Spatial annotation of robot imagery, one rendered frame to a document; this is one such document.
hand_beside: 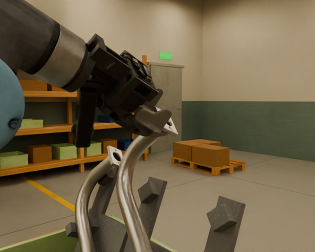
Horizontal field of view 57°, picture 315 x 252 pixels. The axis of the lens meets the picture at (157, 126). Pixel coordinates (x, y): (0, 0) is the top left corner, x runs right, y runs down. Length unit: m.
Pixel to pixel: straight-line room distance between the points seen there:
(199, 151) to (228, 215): 4.82
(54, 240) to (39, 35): 0.59
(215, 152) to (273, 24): 3.55
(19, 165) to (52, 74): 4.68
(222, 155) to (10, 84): 5.03
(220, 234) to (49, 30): 0.38
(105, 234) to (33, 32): 0.48
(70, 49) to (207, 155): 4.85
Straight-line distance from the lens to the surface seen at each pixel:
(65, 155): 5.29
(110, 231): 0.70
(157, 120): 0.48
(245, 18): 7.79
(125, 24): 6.72
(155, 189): 0.59
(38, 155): 5.14
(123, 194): 0.55
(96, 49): 0.39
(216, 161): 5.09
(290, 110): 6.99
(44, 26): 0.38
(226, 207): 0.48
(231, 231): 0.49
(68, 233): 0.72
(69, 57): 0.38
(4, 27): 0.36
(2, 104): 0.21
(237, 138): 7.67
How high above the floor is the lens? 1.30
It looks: 5 degrees down
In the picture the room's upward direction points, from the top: straight up
